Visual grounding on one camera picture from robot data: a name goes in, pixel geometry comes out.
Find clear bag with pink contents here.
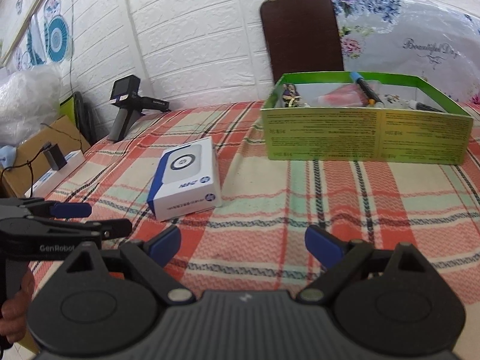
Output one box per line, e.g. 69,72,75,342
313,84,368,107

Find white patterned drawstring pouch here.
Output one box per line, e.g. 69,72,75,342
374,94,411,110

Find person's left hand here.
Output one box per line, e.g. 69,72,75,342
1,267,35,344

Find brown cardboard box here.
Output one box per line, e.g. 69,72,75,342
1,115,90,197

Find white blue HP box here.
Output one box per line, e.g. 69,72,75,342
147,136,222,221

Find white plastic bag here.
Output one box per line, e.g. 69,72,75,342
0,64,62,146

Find spare black handheld gripper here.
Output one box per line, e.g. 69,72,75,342
107,75,170,142

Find green cardboard box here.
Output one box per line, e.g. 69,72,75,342
261,72,473,165

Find black green markers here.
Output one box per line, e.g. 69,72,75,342
350,72,442,112

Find purple small object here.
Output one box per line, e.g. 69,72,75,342
281,84,310,108

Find blue paper fan decoration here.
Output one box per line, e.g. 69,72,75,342
14,0,73,71

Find dark brown headboard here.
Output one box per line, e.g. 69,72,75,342
259,0,344,81

